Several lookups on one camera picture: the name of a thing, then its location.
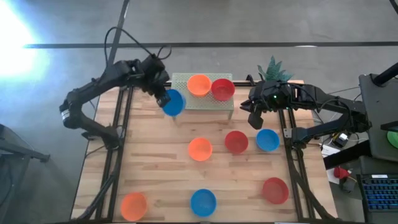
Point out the dark grey side table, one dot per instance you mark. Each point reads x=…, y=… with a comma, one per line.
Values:
x=12, y=149

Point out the small red object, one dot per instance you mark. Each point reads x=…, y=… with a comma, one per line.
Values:
x=339, y=173

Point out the blue mini bowl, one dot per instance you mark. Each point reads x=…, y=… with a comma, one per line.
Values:
x=177, y=104
x=203, y=203
x=267, y=140

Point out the white paper sheet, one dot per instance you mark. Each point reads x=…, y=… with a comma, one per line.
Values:
x=329, y=151

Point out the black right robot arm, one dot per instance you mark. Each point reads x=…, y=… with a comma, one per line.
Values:
x=351, y=107

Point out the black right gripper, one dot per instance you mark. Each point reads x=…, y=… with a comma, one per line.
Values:
x=270, y=95

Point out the orange mini bowl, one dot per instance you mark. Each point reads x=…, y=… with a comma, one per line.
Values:
x=133, y=206
x=199, y=85
x=200, y=149

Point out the green filament spool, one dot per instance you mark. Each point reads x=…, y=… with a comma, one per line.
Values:
x=393, y=139

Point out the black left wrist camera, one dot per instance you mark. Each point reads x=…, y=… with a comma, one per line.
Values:
x=163, y=100

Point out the backlit keyboard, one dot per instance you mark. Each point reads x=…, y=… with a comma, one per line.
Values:
x=379, y=193

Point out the green perforated metal shelf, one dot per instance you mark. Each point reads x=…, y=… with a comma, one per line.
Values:
x=205, y=103

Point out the green artificial plant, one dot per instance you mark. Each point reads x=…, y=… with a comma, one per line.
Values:
x=275, y=71

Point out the red mini bowl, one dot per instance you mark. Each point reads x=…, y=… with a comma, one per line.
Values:
x=275, y=190
x=236, y=142
x=223, y=89

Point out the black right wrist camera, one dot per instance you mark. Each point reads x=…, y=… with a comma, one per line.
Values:
x=255, y=120

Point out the grey equipment box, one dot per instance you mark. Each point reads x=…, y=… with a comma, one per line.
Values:
x=373, y=99

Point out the black pole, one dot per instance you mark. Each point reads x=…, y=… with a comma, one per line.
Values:
x=385, y=74

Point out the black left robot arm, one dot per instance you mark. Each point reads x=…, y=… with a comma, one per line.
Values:
x=93, y=85

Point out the black white power adapter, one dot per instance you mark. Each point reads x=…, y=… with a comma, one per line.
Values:
x=342, y=139

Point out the silver mounting bracket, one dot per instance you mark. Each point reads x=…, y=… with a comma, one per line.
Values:
x=287, y=133

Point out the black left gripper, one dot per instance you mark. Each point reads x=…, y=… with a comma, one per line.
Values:
x=152, y=74

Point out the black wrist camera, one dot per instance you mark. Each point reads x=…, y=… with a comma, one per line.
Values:
x=163, y=100
x=255, y=120

